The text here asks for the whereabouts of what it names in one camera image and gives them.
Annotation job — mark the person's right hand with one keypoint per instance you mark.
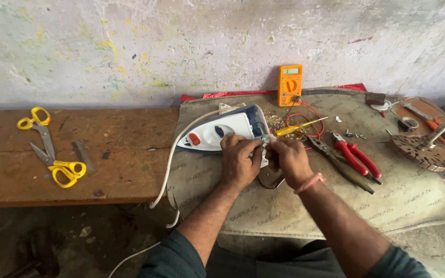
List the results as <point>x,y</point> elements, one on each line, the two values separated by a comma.
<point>290,162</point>

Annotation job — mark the brown block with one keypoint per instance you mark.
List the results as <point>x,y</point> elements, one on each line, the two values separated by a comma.
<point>375,98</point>

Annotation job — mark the grey printed cloth mat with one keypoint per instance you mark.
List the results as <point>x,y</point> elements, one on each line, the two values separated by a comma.
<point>400,200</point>

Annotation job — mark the person's left hand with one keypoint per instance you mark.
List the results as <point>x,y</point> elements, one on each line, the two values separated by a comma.
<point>238,162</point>

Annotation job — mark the orange digital multimeter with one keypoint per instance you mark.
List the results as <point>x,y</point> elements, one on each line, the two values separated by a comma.
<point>290,87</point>

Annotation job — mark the pink wrist thread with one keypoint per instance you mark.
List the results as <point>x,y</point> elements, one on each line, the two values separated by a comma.
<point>310,182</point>

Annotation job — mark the person's dark green shirt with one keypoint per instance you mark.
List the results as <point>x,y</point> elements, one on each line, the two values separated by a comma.
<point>176,258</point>

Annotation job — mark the red cloth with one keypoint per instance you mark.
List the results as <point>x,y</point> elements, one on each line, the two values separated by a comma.
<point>226,94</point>

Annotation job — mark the brown wooden bench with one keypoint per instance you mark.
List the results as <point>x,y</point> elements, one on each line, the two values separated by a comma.
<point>122,173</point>

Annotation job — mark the white and blue electric iron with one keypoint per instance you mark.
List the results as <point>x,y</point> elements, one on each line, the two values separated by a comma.
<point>222,131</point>

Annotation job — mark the round metal rotor with shaft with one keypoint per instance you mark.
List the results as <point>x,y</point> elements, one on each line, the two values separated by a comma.
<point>415,152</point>

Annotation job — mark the pile of wood shavings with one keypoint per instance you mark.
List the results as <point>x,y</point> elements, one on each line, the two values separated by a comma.
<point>274,120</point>

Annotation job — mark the metal iron soleplate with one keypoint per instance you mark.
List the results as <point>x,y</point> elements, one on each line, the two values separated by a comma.
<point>269,179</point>

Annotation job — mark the flat metal file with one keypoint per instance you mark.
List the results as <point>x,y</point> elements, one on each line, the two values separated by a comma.
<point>82,156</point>

